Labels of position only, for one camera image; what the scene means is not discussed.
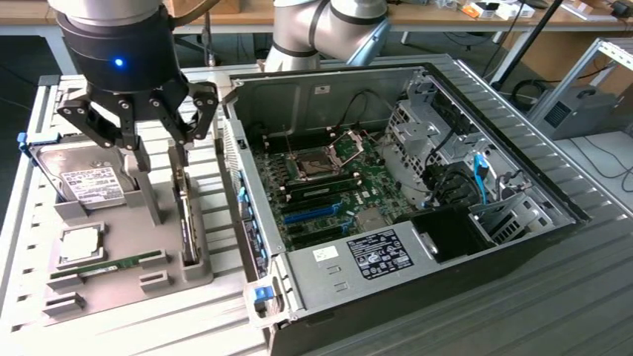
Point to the black stand pole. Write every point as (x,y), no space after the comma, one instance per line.
(532,41)

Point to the grey chipset heatsink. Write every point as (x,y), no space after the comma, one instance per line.
(372,219)

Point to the thin socket locking lever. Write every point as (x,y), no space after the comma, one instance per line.
(288,144)

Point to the brown cardboard box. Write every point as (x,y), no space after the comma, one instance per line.
(223,5)

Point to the blue disk caddy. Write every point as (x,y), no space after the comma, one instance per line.
(24,142)

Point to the blue expansion slot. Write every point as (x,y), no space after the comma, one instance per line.
(312,214)

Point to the silver power supply unit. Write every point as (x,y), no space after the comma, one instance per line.
(316,282)

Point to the open black PC case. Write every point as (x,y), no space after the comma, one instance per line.
(519,259)

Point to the grey plastic parts rack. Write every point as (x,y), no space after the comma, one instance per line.
(123,244)

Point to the green RAM stick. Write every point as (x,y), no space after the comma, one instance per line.
(114,264)

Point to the black power adapter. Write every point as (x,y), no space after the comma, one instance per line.
(620,9)

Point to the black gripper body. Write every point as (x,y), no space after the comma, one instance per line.
(123,48)

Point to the CPU socket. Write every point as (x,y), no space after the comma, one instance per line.
(316,167)

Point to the white small box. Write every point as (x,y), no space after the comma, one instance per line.
(516,12)

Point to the silver CPU chip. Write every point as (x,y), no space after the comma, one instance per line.
(80,243)

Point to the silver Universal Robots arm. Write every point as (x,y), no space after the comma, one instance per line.
(307,22)

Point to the blue case latch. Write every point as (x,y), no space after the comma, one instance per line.
(263,294)

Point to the metal socket cover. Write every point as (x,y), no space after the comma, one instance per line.
(348,146)

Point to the black RAM stick with label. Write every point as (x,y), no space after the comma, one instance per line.
(316,192)

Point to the green motherboard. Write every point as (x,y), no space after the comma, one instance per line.
(376,185)

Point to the silver hard disk drive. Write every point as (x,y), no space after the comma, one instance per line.
(84,174)

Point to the aluminium profile frame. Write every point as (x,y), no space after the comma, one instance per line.
(584,63)

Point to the grey box machine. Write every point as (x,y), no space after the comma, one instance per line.
(584,111)

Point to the graphics card with black fan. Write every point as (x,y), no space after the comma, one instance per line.
(187,207)

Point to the silver perforated drive cage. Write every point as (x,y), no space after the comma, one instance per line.
(411,137)

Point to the orange and white box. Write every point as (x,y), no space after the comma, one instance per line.
(480,9)

